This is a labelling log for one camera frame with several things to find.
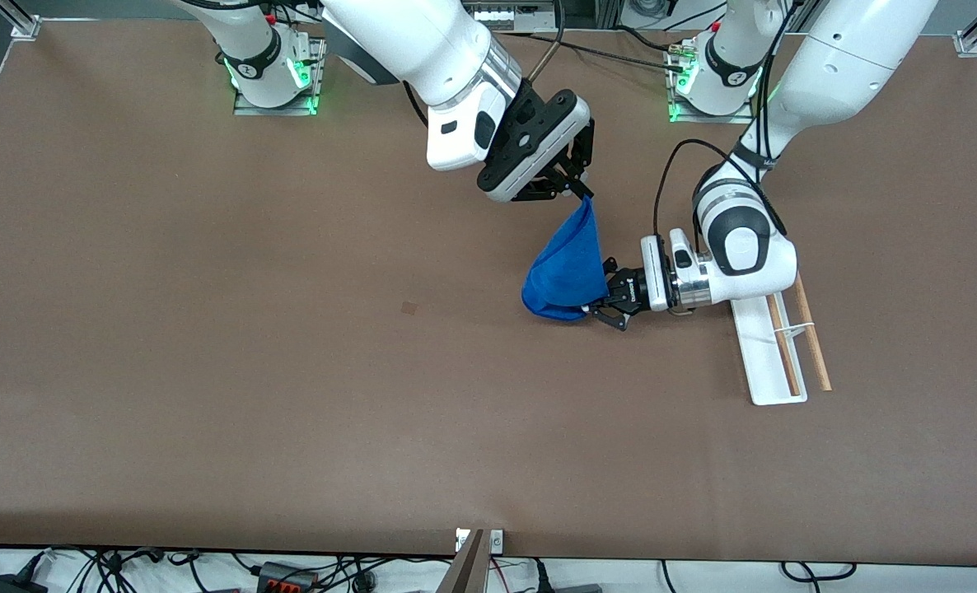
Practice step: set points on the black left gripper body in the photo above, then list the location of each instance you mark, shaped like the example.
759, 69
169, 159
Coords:
630, 289

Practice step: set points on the blue towel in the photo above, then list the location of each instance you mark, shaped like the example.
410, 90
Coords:
567, 272

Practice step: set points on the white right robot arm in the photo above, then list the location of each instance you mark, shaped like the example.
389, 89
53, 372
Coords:
406, 41

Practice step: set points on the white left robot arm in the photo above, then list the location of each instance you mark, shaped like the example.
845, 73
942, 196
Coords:
834, 66

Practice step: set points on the white rack base tray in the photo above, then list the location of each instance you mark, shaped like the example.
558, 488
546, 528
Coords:
760, 362

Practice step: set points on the white power strip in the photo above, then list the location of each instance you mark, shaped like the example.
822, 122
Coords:
521, 12

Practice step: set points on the wooden dowel rod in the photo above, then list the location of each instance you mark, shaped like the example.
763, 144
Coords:
818, 362
787, 362

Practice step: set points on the black box orange connectors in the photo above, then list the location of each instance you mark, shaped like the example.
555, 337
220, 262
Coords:
287, 576

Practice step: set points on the black power adapter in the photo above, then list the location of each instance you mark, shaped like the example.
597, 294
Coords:
11, 585

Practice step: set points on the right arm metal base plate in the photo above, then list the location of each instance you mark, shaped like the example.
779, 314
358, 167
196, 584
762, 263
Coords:
315, 66

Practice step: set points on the silver metal bracket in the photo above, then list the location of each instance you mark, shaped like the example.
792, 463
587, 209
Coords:
497, 541

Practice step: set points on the grey camera support beam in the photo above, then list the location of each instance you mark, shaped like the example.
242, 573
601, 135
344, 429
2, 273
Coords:
465, 572

